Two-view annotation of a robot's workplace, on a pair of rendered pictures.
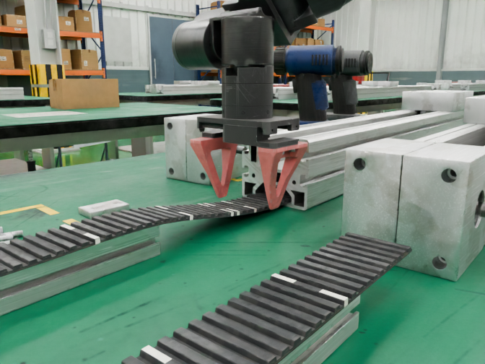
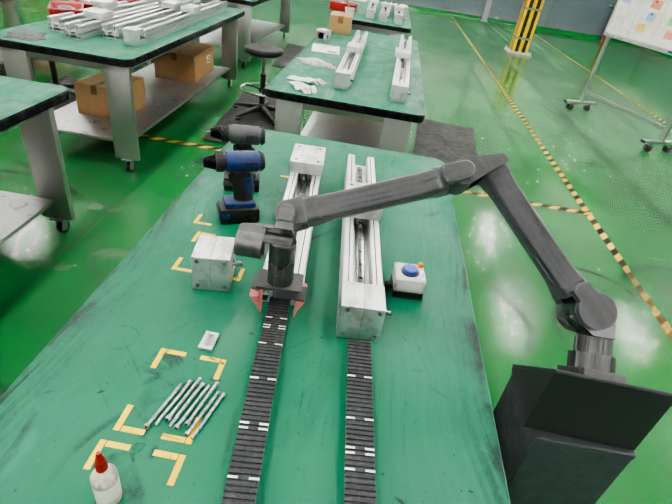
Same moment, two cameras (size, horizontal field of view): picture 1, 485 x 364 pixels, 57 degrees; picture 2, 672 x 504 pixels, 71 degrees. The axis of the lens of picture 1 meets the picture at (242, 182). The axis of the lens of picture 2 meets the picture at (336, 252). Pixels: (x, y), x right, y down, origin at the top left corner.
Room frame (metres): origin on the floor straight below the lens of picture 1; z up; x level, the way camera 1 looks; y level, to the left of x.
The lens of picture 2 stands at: (-0.18, 0.47, 1.54)
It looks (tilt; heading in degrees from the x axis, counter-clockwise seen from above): 34 degrees down; 318
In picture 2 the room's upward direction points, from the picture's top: 9 degrees clockwise
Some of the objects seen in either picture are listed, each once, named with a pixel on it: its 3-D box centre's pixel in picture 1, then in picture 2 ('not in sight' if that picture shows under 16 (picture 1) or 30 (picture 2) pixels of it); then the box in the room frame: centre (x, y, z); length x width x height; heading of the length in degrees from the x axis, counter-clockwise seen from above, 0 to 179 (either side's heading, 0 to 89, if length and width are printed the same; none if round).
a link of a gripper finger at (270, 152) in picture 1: (265, 166); (289, 299); (0.49, -0.03, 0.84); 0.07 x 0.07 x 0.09; 51
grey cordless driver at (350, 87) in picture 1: (328, 96); (233, 157); (1.13, -0.22, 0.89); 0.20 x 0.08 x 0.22; 60
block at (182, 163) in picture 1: (213, 147); (219, 263); (0.70, 0.05, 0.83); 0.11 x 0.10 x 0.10; 54
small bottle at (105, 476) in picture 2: not in sight; (104, 476); (0.28, 0.43, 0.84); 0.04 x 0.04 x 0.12
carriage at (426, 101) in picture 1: (437, 105); (307, 162); (1.04, -0.45, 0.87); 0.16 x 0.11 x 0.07; 140
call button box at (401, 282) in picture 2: not in sight; (404, 280); (0.43, -0.35, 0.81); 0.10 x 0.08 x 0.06; 50
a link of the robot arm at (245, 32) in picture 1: (243, 43); (279, 249); (0.51, 0.00, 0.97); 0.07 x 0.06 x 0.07; 46
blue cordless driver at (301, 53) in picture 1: (293, 100); (228, 186); (0.95, -0.11, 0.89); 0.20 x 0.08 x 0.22; 72
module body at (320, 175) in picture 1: (395, 138); (298, 209); (0.85, -0.29, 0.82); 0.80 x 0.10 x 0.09; 140
